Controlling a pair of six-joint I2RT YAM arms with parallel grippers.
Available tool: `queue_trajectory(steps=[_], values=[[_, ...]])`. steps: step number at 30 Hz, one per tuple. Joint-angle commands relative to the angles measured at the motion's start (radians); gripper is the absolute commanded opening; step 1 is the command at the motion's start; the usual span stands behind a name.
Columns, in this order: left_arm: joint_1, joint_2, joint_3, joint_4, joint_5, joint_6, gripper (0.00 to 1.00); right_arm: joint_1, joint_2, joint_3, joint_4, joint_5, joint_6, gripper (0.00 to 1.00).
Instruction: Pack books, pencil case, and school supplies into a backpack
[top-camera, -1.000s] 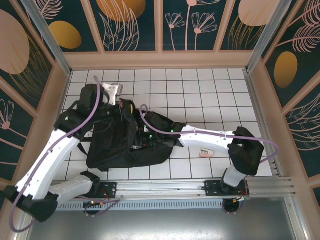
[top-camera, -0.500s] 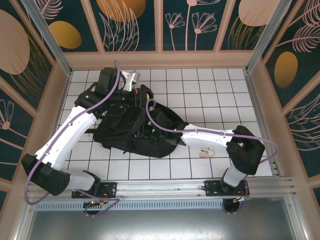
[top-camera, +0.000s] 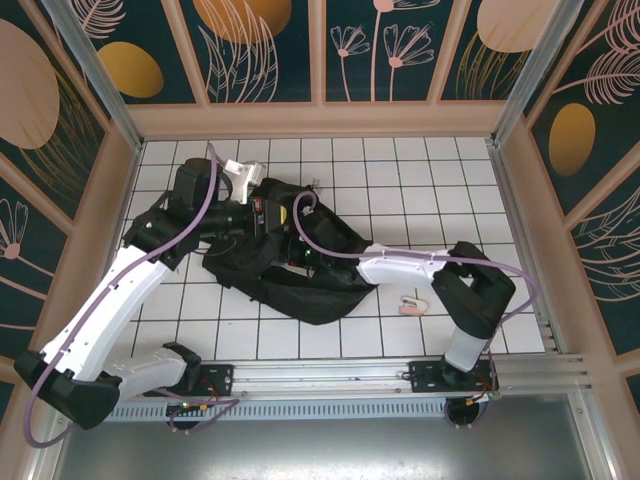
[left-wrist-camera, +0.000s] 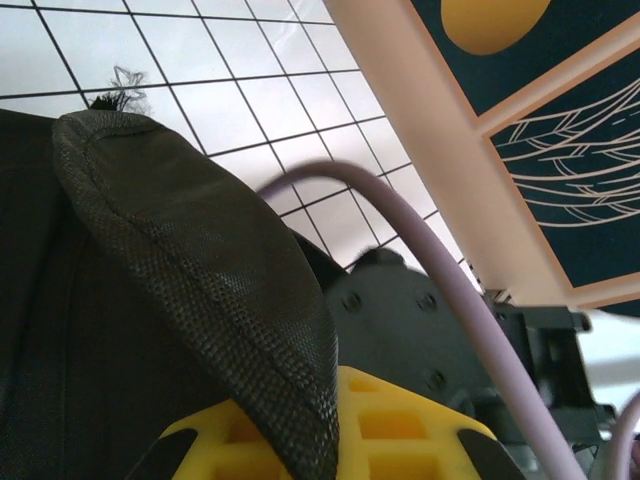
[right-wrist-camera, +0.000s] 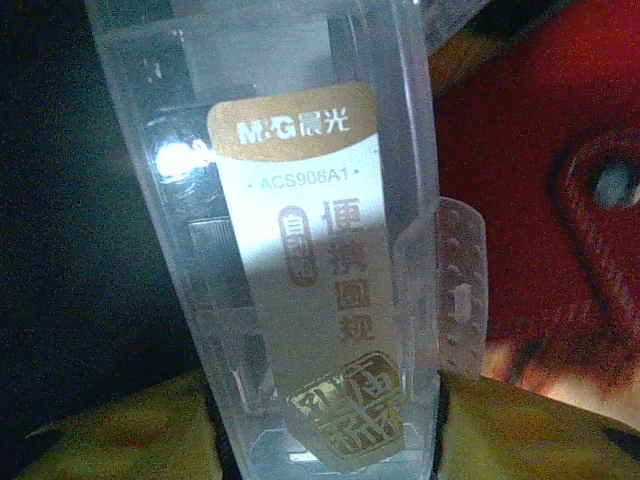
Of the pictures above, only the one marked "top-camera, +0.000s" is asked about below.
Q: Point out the aluminium side rail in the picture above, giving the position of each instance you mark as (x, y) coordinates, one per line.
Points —
(508, 200)

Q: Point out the pink white stapler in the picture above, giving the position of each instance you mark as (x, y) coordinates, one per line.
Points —
(412, 307)

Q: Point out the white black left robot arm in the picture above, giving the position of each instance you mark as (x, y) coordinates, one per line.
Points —
(115, 305)

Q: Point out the small green circuit board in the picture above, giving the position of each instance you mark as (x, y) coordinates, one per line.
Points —
(187, 407)

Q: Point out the black fabric backpack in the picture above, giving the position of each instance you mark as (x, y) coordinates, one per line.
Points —
(310, 300)

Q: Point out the aluminium frame post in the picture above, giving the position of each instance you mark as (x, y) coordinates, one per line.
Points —
(99, 75)
(533, 75)

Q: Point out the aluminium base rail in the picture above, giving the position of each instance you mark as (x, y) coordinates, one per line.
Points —
(325, 372)

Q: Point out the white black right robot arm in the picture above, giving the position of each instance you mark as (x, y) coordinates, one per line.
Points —
(400, 267)

